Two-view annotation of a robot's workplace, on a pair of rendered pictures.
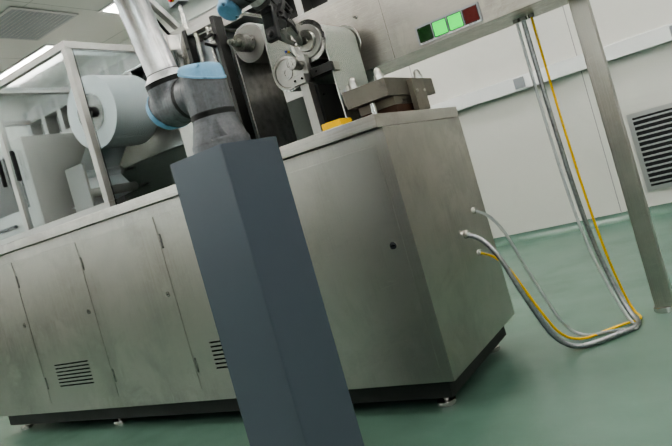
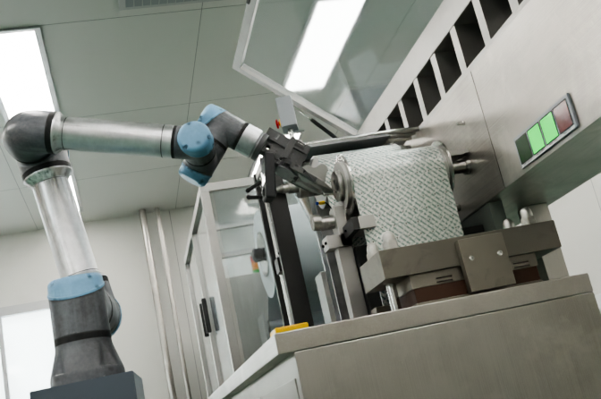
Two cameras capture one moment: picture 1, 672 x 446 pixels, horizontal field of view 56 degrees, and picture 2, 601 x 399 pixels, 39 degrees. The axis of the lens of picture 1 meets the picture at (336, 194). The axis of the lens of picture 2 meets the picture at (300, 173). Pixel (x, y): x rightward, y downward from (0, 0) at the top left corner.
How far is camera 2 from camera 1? 1.52 m
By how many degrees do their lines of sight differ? 46
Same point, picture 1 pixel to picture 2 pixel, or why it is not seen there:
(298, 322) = not seen: outside the picture
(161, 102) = not seen: hidden behind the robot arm
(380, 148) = (298, 385)
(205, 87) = (55, 310)
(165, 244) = not seen: outside the picture
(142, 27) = (50, 230)
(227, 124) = (70, 358)
